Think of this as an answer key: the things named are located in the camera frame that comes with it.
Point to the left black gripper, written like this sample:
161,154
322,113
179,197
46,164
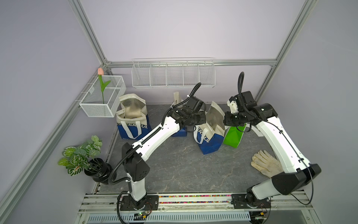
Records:
203,119

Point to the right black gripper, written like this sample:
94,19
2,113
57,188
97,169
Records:
227,119

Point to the green white takeout bag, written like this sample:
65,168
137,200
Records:
233,135

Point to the blue beige tote bag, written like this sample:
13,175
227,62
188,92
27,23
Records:
132,119

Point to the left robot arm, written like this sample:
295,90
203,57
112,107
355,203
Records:
133,167

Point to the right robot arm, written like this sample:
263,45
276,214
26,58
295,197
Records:
297,172

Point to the cream work glove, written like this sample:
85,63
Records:
266,164

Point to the pink artificial tulip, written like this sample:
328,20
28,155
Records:
103,84

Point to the white vent grille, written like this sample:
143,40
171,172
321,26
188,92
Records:
187,217

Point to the potted green plant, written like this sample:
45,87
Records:
85,158

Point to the white wire wall shelf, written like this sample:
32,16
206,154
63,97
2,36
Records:
180,72

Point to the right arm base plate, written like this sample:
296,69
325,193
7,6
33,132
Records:
248,201

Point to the white mesh wall basket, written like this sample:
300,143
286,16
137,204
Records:
92,103

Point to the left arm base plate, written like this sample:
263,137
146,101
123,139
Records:
139,203

